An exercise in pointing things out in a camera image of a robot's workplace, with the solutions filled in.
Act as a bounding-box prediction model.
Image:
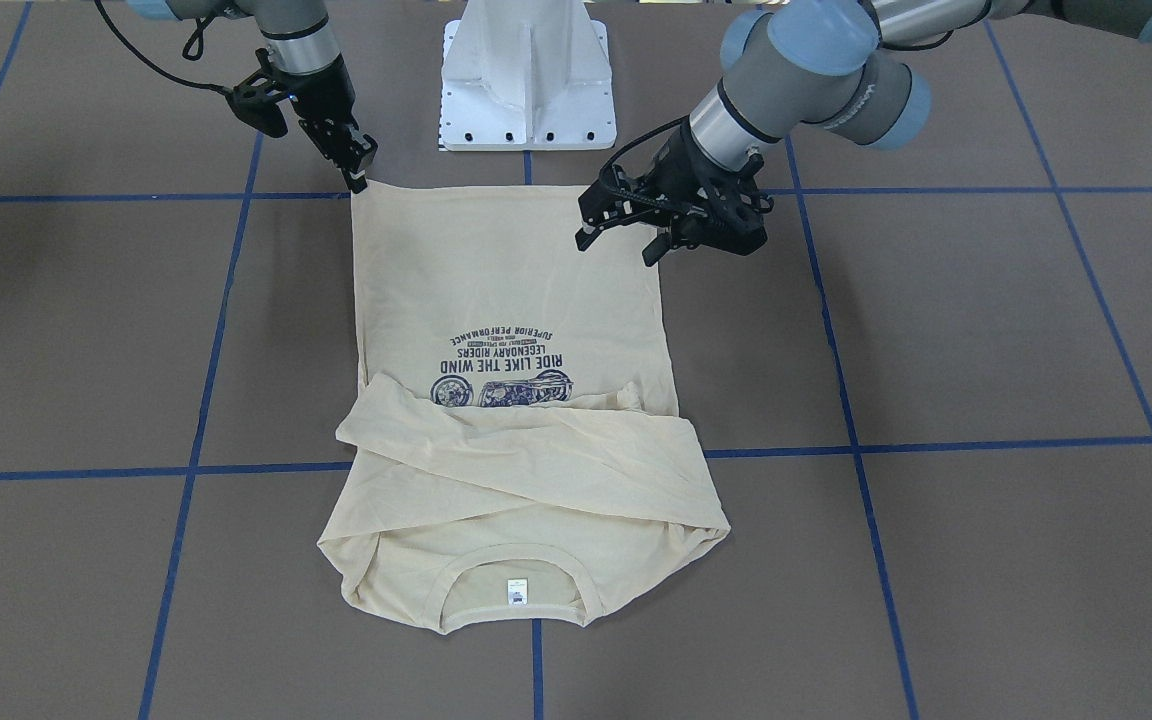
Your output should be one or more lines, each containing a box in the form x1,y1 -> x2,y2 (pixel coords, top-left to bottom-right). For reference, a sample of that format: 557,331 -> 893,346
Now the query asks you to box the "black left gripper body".
636,118 -> 774,256

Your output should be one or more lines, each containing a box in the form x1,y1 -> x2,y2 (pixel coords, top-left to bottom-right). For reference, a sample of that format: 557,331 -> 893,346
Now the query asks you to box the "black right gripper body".
227,47 -> 358,151

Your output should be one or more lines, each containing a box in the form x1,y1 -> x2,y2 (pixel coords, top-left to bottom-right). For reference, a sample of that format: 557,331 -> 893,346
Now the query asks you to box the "cream long-sleeve printed shirt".
317,182 -> 732,635

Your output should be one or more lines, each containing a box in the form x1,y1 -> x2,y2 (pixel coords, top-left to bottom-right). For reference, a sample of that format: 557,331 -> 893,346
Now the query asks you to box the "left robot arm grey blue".
575,1 -> 1152,266

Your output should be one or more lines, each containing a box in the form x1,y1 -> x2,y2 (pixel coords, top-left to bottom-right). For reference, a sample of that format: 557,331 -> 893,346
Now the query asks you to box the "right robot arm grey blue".
94,1 -> 378,194

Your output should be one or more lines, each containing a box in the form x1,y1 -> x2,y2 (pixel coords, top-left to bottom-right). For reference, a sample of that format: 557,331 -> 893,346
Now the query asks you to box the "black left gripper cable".
601,115 -> 697,200

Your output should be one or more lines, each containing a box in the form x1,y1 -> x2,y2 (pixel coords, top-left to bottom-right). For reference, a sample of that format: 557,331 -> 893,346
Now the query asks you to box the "black braided right gripper cable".
91,0 -> 237,96

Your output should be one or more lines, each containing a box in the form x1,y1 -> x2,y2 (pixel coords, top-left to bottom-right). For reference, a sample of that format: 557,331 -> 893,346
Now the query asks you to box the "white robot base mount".
438,1 -> 617,152

